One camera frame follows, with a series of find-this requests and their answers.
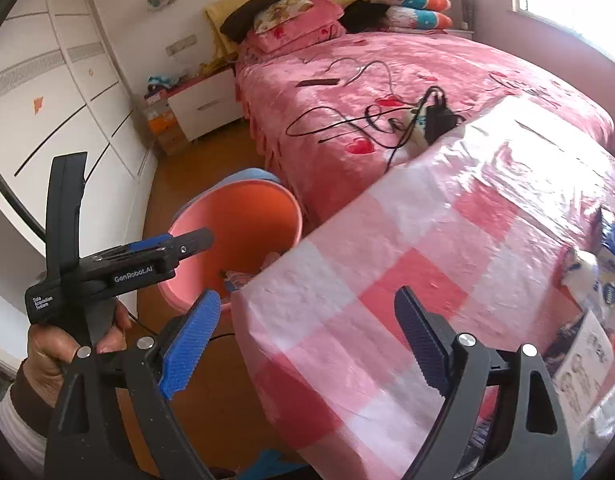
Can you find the blue plastic object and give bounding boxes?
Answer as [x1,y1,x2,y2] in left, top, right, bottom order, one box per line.
[248,449,313,480]

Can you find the white wardrobe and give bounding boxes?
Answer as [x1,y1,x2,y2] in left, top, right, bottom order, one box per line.
[0,0,159,241]

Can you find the black charger adapter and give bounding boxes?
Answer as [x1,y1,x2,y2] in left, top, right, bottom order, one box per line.
[422,87,461,143]

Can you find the bed with pink bedspread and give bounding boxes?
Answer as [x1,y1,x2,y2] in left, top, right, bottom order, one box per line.
[235,30,615,233]

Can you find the orange cardboard box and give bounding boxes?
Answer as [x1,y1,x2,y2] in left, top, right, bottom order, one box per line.
[146,100,189,157]

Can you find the red white checked tablecloth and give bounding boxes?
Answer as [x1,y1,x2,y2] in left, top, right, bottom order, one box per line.
[232,95,615,480]

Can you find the pink floral pillow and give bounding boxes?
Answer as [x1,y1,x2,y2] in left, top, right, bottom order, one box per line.
[245,0,347,54]

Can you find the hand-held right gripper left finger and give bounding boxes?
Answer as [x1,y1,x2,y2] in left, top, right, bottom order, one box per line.
[44,289,223,480]

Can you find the blue white milk carton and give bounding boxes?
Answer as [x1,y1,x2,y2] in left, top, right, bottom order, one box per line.
[545,307,615,441]

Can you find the pink plastic bucket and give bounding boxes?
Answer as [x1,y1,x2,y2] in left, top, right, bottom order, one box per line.
[158,180,304,312]

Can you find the person's left hand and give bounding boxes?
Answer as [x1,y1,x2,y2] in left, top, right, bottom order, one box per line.
[25,300,132,396]

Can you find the white plastic packet blue label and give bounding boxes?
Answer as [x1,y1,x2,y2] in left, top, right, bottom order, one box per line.
[562,247,615,338]

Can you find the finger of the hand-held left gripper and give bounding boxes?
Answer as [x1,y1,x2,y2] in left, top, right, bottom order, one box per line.
[80,227,214,268]
[45,152,88,286]

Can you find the person's left forearm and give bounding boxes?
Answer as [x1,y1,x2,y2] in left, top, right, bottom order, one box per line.
[0,360,63,467]

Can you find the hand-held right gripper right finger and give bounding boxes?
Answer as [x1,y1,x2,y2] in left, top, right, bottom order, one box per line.
[393,286,574,480]

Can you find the blue plastic bucket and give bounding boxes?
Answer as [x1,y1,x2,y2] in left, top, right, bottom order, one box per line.
[226,169,284,187]

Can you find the crumpled snack wrapper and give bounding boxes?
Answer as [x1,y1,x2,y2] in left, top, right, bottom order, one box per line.
[218,255,281,292]

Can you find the brown garment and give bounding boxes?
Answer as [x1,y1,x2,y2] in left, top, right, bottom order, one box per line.
[222,0,315,42]

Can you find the wall socket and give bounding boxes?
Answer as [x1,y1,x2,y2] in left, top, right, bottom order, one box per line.
[166,34,199,56]

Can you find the white power strip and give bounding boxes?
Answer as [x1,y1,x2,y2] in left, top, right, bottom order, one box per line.
[390,109,469,155]

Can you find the black garment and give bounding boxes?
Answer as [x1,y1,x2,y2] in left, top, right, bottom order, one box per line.
[342,0,391,34]

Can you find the white nightstand with drawer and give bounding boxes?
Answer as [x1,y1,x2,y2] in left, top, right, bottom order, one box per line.
[166,67,244,144]

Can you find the black cable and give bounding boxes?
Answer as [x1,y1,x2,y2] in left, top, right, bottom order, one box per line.
[286,60,474,167]

